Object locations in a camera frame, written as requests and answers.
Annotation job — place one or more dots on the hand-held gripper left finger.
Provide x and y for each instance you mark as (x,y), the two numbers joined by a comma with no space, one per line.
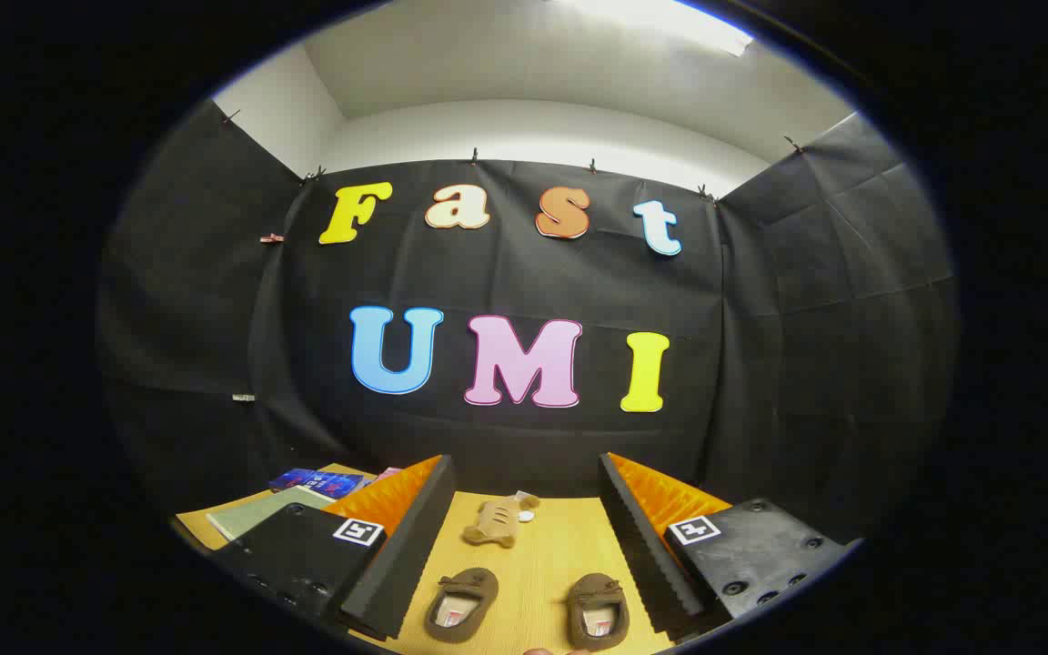
(406,555)

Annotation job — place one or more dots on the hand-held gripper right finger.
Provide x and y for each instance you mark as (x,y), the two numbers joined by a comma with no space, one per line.
(642,546)

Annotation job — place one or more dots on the blue cover book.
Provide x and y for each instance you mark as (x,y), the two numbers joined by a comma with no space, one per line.
(319,482)

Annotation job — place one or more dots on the tan plush toy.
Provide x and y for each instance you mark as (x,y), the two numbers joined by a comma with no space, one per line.
(492,526)

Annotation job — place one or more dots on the green fabric storage box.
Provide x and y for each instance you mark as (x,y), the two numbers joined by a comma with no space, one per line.
(260,514)

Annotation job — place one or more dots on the brown fuzzy shoe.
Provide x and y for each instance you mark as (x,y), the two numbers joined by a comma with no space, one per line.
(599,589)
(474,582)

